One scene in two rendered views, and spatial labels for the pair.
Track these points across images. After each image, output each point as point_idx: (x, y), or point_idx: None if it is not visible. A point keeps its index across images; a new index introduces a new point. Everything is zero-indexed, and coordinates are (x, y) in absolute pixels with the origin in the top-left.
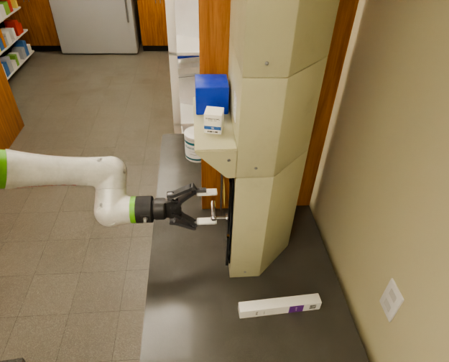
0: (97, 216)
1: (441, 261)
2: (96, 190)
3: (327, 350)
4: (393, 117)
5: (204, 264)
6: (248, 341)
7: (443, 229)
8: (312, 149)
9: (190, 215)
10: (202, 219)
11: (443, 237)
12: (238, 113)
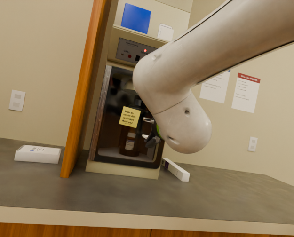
0: (211, 128)
1: (195, 97)
2: (191, 95)
3: (187, 168)
4: None
5: (149, 186)
6: (200, 181)
7: (192, 87)
8: (91, 99)
9: (77, 185)
10: (147, 136)
11: (193, 90)
12: (179, 34)
